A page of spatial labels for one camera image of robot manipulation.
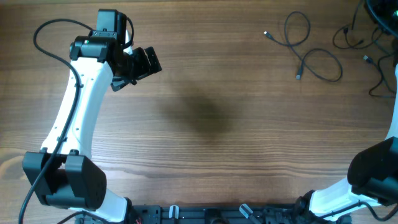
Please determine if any thin black USB cable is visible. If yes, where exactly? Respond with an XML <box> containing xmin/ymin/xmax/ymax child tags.
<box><xmin>263</xmin><ymin>11</ymin><xmax>344</xmax><ymax>83</ymax></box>

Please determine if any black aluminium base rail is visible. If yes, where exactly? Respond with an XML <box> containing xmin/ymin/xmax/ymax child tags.
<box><xmin>74</xmin><ymin>203</ymin><xmax>352</xmax><ymax>224</ymax></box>

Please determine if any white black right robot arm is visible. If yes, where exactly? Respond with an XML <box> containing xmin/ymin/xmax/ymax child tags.
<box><xmin>286</xmin><ymin>0</ymin><xmax>397</xmax><ymax>223</ymax></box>

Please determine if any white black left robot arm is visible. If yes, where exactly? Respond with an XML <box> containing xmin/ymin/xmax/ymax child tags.
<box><xmin>19</xmin><ymin>9</ymin><xmax>162</xmax><ymax>223</ymax></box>

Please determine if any black left camera cable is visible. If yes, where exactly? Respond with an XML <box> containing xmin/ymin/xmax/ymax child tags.
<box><xmin>17</xmin><ymin>18</ymin><xmax>103</xmax><ymax>224</ymax></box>

